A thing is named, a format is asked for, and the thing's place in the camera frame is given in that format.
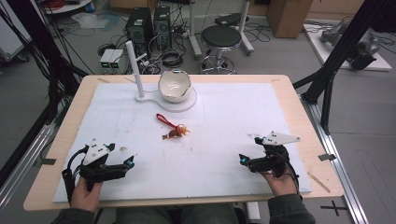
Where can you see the white stand leg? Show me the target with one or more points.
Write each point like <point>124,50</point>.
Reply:
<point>244,28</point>
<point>193,31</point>

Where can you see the person's right hand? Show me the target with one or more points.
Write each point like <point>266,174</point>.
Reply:
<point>281,185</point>

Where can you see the grey robot equipment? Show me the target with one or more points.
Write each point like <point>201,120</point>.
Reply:
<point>362,46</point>

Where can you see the black computer tower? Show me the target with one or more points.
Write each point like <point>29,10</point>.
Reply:
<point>162,25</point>
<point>138,28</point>

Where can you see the black metal frame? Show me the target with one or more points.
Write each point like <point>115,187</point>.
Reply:
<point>40,56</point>
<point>339,49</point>

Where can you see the grey power supply unit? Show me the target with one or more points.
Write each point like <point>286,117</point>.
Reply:
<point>117,59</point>
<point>106,59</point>

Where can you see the red small tool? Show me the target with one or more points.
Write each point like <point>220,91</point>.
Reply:
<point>174,132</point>

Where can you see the silver aluminium rail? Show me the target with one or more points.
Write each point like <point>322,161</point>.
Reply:
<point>339,168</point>
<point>28,155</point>

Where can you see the black round stool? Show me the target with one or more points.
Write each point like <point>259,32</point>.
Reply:
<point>221,37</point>

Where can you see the thin wooden stick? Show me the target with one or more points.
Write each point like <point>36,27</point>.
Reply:
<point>319,182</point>

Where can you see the white eggshell-shaped bowl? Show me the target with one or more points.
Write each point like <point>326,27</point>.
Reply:
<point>174,85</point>

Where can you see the clear plastic bag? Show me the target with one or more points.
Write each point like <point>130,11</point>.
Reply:
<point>90,20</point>

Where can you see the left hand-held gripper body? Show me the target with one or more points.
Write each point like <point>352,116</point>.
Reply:
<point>93,154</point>

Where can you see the person's left hand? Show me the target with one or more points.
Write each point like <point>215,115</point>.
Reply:
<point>85,197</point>

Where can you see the white floor platform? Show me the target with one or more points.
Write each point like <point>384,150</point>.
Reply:
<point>381,63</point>

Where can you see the brown cardboard box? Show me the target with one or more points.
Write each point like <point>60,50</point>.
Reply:
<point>288,17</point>

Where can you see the white post stand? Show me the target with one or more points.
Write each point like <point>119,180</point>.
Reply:
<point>137,74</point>

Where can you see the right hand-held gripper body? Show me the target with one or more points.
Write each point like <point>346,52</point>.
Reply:
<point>274,155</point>

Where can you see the white foam board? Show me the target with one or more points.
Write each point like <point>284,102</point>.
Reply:
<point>202,155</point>

